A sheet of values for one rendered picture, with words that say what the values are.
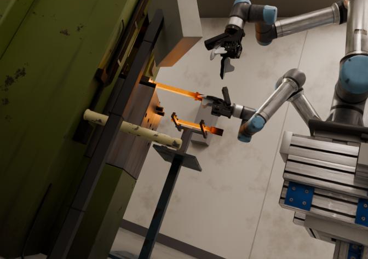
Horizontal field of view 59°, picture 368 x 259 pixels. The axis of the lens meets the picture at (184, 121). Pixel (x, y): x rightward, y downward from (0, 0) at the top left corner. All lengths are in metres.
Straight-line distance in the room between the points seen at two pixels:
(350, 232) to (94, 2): 1.44
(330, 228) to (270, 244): 2.86
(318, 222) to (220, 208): 3.10
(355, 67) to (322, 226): 0.58
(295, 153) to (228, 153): 3.30
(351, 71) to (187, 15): 0.60
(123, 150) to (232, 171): 2.96
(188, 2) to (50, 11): 0.73
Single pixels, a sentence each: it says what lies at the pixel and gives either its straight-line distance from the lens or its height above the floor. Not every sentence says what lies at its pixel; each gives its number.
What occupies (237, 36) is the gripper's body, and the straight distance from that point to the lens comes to 1.39.
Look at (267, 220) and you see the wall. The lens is 4.21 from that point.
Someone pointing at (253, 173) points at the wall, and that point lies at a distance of 4.36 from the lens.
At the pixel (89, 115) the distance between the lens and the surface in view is 1.45.
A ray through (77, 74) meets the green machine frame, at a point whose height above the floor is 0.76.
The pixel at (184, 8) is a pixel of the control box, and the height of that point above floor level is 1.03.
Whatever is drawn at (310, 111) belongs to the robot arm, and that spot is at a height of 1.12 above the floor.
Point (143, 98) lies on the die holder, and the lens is 1.68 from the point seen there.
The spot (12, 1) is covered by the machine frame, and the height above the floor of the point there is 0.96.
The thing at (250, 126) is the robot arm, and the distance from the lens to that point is 1.62.
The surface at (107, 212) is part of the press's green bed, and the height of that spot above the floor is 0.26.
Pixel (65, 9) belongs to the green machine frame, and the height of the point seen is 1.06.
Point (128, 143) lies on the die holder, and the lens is 1.62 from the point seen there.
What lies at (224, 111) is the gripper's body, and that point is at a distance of 1.79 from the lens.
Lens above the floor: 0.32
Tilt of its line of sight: 17 degrees up
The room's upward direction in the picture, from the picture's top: 20 degrees clockwise
